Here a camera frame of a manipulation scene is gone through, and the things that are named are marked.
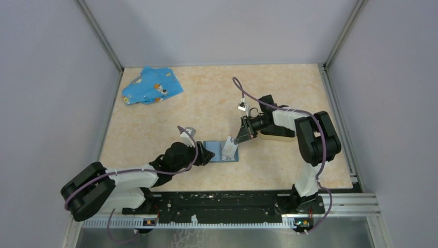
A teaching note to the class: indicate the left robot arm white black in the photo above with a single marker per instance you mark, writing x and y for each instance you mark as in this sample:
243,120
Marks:
97,189

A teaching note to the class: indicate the white credit card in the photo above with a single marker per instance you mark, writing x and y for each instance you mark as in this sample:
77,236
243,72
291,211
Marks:
229,150

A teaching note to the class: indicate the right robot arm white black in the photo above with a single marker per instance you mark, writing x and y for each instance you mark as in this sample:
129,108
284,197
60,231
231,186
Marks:
317,139

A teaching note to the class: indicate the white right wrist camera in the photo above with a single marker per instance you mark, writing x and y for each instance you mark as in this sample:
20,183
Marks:
242,105

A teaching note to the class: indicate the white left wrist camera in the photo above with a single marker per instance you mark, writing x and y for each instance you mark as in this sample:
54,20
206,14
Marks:
187,135

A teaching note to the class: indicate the white cable duct strip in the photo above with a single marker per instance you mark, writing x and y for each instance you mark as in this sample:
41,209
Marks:
140,223

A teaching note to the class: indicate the left aluminium corner post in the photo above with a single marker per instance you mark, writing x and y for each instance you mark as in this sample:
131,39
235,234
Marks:
98,32

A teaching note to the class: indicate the right aluminium corner post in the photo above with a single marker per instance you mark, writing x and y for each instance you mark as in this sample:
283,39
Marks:
358,7

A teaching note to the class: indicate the aluminium corner post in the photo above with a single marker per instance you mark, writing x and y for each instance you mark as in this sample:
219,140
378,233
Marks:
358,7
98,32

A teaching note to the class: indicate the gold oval tray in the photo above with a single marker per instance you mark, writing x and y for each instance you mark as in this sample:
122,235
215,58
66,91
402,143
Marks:
279,138

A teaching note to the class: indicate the blue card holder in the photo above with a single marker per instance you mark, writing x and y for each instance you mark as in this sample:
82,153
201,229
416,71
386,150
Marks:
216,147

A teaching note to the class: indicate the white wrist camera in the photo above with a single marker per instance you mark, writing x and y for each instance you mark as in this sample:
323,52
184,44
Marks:
242,105
187,135

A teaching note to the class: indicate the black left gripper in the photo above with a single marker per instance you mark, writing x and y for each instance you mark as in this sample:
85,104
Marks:
205,156

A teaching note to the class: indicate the aluminium frame rail front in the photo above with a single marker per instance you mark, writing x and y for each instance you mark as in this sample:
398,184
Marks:
339,205

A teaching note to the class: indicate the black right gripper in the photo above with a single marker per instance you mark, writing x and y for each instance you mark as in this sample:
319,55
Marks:
246,132

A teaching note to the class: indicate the blue patterned cloth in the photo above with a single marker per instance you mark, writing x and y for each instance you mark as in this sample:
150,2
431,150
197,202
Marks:
152,86

